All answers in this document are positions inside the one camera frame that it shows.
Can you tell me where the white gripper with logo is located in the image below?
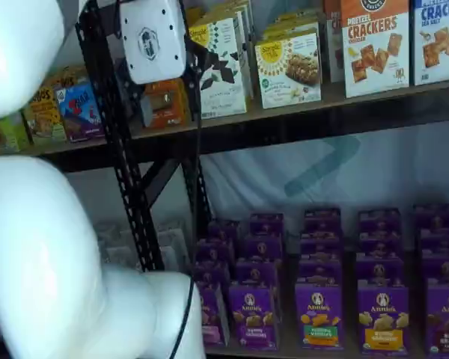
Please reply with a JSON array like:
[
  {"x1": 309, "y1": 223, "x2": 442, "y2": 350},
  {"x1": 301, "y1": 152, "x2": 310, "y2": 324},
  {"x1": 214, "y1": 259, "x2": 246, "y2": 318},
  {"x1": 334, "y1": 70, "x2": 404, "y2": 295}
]
[{"x1": 119, "y1": 0, "x2": 220, "y2": 128}]

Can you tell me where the purple Annie's box pink patch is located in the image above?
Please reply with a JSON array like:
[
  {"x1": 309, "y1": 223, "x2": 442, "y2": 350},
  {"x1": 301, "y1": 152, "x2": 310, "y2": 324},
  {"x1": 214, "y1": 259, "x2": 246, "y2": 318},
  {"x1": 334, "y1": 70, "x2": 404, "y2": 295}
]
[{"x1": 200, "y1": 283, "x2": 230, "y2": 347}]

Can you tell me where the orange Revival snack box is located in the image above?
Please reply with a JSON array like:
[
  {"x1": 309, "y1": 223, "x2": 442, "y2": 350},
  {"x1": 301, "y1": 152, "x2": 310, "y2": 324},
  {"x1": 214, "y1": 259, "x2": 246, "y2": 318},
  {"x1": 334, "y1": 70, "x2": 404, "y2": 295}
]
[
  {"x1": 183, "y1": 4, "x2": 206, "y2": 27},
  {"x1": 144, "y1": 79, "x2": 191, "y2": 129}
]

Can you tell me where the Simple Mills sweet thins box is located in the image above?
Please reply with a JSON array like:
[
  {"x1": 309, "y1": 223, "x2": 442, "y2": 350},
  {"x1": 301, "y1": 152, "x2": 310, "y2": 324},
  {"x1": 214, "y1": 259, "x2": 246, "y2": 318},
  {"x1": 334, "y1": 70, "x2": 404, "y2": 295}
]
[
  {"x1": 209, "y1": 0, "x2": 254, "y2": 16},
  {"x1": 204, "y1": 7, "x2": 254, "y2": 102},
  {"x1": 189, "y1": 17, "x2": 248, "y2": 120}
]

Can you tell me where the blue Z Bar box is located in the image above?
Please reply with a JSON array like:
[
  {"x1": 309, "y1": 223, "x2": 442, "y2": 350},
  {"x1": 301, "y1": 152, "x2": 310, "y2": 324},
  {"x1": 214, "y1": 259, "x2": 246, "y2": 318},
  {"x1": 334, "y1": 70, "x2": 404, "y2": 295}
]
[{"x1": 55, "y1": 82, "x2": 106, "y2": 143}]

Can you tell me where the yellow Bobo's box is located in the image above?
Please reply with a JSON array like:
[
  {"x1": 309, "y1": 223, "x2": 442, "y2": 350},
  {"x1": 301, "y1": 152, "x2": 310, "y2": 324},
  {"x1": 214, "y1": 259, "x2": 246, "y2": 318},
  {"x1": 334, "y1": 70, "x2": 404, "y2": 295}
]
[
  {"x1": 21, "y1": 86, "x2": 67, "y2": 147},
  {"x1": 46, "y1": 65, "x2": 89, "y2": 90}
]

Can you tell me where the yellow Simple Mills bars box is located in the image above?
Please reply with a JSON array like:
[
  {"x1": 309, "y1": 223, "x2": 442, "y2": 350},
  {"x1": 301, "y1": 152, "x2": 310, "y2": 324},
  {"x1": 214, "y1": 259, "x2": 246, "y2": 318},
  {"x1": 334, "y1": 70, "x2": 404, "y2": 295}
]
[
  {"x1": 272, "y1": 10, "x2": 326, "y2": 28},
  {"x1": 254, "y1": 32, "x2": 323, "y2": 110},
  {"x1": 262, "y1": 21, "x2": 322, "y2": 39}
]

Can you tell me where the purple Annie's snack box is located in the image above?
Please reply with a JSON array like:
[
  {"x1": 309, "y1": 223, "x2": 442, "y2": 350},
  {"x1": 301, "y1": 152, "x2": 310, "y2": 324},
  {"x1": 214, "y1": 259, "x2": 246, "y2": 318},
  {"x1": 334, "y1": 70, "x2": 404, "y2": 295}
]
[
  {"x1": 421, "y1": 257, "x2": 449, "y2": 280},
  {"x1": 304, "y1": 207, "x2": 341, "y2": 235},
  {"x1": 249, "y1": 212, "x2": 284, "y2": 239},
  {"x1": 208, "y1": 220, "x2": 242, "y2": 244},
  {"x1": 235, "y1": 260, "x2": 280, "y2": 289},
  {"x1": 418, "y1": 227, "x2": 449, "y2": 259},
  {"x1": 196, "y1": 239, "x2": 236, "y2": 265},
  {"x1": 298, "y1": 257, "x2": 343, "y2": 286},
  {"x1": 300, "y1": 232, "x2": 342, "y2": 260},
  {"x1": 242, "y1": 235, "x2": 284, "y2": 263},
  {"x1": 358, "y1": 231, "x2": 403, "y2": 260},
  {"x1": 193, "y1": 261, "x2": 235, "y2": 288},
  {"x1": 358, "y1": 207, "x2": 402, "y2": 233},
  {"x1": 413, "y1": 203, "x2": 449, "y2": 230},
  {"x1": 355, "y1": 257, "x2": 406, "y2": 288}
]

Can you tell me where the red orange crackers box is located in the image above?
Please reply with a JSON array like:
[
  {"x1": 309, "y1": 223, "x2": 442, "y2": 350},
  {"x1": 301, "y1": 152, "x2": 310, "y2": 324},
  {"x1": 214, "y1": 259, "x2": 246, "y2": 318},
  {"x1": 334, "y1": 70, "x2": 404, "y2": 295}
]
[{"x1": 323, "y1": 0, "x2": 346, "y2": 84}]

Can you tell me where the white snack box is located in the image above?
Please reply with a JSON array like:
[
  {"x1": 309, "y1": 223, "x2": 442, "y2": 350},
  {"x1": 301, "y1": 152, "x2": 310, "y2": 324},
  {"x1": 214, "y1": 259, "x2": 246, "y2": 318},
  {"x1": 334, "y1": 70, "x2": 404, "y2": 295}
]
[{"x1": 159, "y1": 227, "x2": 191, "y2": 274}]

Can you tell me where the green Bobo's box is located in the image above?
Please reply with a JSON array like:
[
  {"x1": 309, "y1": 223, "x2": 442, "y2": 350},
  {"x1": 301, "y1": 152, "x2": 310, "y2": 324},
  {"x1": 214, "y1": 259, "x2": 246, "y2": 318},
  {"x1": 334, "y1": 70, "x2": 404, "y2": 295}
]
[{"x1": 0, "y1": 111, "x2": 31, "y2": 155}]

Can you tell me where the orange pretzel crackers cheddar box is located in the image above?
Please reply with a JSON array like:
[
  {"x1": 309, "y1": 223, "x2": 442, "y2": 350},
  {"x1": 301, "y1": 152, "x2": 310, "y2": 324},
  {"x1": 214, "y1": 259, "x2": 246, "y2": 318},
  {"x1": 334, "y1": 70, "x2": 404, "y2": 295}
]
[{"x1": 340, "y1": 0, "x2": 412, "y2": 99}]

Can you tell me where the purple Annie's box violet patch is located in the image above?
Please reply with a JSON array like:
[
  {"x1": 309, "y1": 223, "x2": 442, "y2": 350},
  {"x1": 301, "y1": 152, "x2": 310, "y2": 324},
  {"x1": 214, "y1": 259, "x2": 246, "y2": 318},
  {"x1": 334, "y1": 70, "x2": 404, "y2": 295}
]
[{"x1": 228, "y1": 286, "x2": 280, "y2": 351}]

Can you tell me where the blue crackers sea salt box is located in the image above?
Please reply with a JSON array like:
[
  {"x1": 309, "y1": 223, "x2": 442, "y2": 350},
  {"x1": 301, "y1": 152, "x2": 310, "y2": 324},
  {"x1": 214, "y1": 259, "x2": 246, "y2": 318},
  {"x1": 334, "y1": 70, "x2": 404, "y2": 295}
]
[{"x1": 413, "y1": 0, "x2": 449, "y2": 87}]

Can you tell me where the purple Annie's box green patch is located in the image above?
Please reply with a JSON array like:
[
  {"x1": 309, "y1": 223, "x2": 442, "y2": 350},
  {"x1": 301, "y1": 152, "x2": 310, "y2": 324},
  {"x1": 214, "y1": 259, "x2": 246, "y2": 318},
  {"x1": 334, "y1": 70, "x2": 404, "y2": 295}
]
[{"x1": 294, "y1": 283, "x2": 346, "y2": 352}]

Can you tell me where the purple Annie's box yellow patch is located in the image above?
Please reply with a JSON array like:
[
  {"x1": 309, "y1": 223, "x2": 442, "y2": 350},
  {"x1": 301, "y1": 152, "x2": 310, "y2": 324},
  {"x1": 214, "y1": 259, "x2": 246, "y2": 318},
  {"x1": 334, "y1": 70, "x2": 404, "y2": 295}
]
[{"x1": 358, "y1": 286, "x2": 411, "y2": 355}]

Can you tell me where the purple Annie's box brown patch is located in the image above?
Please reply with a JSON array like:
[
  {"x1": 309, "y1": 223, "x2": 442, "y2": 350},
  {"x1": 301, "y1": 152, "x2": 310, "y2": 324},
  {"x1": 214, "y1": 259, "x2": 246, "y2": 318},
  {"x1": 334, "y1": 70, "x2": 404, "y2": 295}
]
[{"x1": 425, "y1": 278, "x2": 449, "y2": 356}]

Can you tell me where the white backdrop cloth teal logo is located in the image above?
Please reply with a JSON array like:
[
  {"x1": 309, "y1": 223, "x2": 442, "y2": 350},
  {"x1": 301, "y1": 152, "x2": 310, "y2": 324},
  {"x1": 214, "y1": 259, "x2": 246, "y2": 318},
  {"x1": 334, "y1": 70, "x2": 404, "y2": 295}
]
[{"x1": 200, "y1": 119, "x2": 449, "y2": 255}]

